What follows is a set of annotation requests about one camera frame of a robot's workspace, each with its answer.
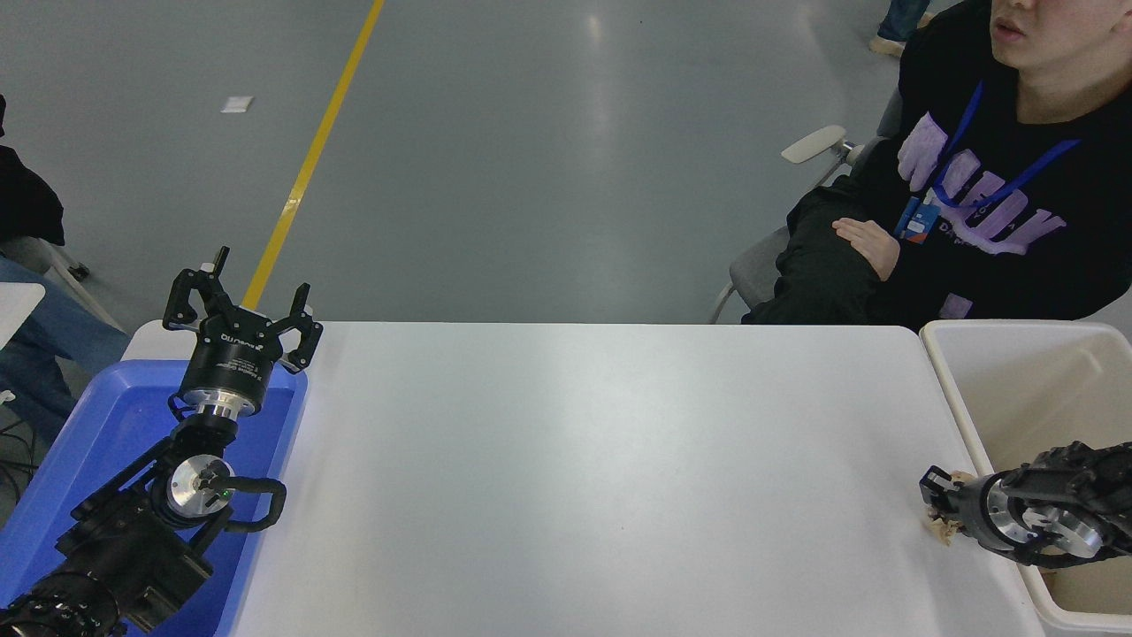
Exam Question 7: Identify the blue plastic tray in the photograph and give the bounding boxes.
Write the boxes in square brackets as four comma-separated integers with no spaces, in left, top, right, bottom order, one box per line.
[0,358,309,637]

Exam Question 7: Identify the standing person's legs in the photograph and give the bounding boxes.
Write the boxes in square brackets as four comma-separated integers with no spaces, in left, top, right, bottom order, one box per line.
[869,0,935,59]

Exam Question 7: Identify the white-legged wheeled chair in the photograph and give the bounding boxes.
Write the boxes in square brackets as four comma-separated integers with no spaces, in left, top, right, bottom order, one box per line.
[4,234,125,333]

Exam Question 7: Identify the person's left hand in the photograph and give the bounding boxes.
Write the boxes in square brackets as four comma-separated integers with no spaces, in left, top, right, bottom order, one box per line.
[832,218,902,282]

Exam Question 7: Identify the tan paper ball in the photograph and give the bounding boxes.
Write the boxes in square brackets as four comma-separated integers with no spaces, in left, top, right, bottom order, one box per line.
[924,472,979,546]

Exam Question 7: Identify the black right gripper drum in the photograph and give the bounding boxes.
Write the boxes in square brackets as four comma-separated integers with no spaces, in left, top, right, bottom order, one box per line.
[951,473,996,542]

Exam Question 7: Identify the person beside bin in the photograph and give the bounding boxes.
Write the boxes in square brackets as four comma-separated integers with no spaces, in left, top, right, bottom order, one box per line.
[741,0,1132,325]

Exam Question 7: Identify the grey chair with white armrest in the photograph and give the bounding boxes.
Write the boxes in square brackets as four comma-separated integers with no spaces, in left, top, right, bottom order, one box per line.
[710,88,905,324]

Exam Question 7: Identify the person beside blue tray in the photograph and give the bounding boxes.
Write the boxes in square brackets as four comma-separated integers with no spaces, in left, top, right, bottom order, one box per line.
[0,93,130,443]

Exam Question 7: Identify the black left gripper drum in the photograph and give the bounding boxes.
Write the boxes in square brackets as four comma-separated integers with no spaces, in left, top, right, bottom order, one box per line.
[180,308,284,411]

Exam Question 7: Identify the large pale plastic bin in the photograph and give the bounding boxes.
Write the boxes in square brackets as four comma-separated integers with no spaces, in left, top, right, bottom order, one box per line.
[920,318,1132,637]

